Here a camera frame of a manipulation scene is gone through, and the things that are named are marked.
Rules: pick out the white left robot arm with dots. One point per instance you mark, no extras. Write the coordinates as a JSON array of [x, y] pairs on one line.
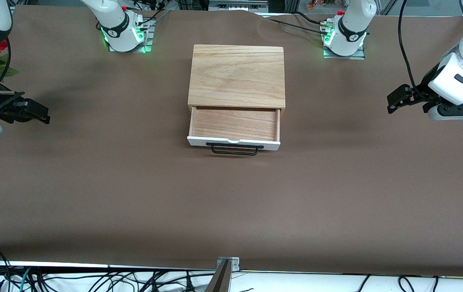
[[351, 24]]

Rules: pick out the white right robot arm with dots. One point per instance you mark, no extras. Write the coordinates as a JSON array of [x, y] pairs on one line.
[[112, 20]]

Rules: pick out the light wooden drawer cabinet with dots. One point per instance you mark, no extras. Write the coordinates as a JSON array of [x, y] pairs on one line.
[[237, 75]]

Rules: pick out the grey power strip box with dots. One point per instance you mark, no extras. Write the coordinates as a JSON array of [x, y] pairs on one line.
[[237, 5]]

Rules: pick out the brown table cover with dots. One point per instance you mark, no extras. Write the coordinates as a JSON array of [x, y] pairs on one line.
[[231, 202]]

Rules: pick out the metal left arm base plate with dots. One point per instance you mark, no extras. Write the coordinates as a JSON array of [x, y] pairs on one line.
[[359, 54]]

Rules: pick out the aluminium camera mount post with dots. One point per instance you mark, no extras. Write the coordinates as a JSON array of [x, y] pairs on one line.
[[223, 275]]

